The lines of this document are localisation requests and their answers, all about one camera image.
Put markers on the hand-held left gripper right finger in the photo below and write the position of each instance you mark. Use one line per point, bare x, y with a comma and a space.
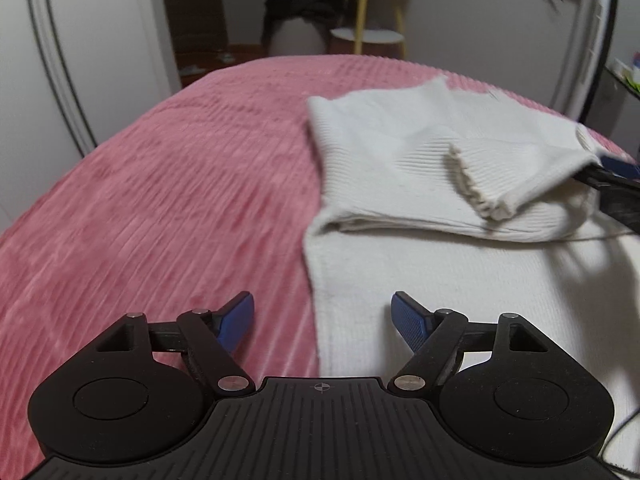
407, 319

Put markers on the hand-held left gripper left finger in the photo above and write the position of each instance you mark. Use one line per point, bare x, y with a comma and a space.
236, 316

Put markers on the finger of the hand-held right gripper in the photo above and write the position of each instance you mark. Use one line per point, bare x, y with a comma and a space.
620, 165
617, 200

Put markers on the white ribbed knit sweater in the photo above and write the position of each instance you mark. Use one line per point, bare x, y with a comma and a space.
400, 160

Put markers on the white floor stand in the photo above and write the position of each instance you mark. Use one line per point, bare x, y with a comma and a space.
592, 45

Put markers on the pink ribbed blanket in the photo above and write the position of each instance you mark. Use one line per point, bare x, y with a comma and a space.
165, 200

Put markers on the yellow-legged side table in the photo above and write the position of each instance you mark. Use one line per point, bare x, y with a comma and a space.
367, 35

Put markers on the white round bin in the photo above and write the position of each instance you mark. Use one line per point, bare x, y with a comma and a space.
297, 37

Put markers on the dark brown door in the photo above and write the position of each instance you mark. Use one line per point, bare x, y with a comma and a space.
192, 5

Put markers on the white wardrobe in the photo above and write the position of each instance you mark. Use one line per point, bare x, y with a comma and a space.
75, 45

